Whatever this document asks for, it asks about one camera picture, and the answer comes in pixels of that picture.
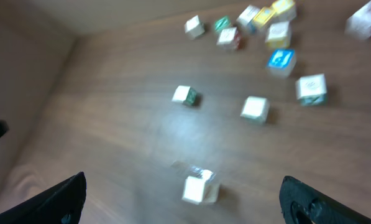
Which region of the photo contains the green N block lower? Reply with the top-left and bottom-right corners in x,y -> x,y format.
240,96 -> 270,124

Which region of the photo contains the yellow block top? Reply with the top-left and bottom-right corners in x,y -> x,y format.
271,0 -> 297,22

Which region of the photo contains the blue P letter block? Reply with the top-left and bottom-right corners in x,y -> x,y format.
266,49 -> 296,78

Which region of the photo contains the yellow white picture block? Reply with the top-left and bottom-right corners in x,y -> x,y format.
265,21 -> 292,49

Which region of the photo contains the white M picture block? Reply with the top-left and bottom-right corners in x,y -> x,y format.
216,27 -> 242,50

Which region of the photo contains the red K picture block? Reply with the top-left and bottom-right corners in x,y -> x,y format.
345,1 -> 371,40

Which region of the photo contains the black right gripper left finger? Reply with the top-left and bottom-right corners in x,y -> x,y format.
0,172 -> 86,224

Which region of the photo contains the yellow block left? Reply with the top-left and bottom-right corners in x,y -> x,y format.
252,7 -> 275,32

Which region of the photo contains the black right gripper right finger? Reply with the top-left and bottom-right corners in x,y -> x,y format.
279,175 -> 371,224

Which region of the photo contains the green Z white block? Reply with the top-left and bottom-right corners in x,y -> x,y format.
172,85 -> 198,106

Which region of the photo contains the red picture block far left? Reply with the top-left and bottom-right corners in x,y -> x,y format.
184,15 -> 205,39

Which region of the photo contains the green V letter block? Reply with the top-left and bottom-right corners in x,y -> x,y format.
295,73 -> 327,106

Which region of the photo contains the green N letter block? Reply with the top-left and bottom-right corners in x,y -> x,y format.
214,16 -> 232,34

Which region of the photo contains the white blue picture block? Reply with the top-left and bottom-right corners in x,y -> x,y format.
236,5 -> 260,34

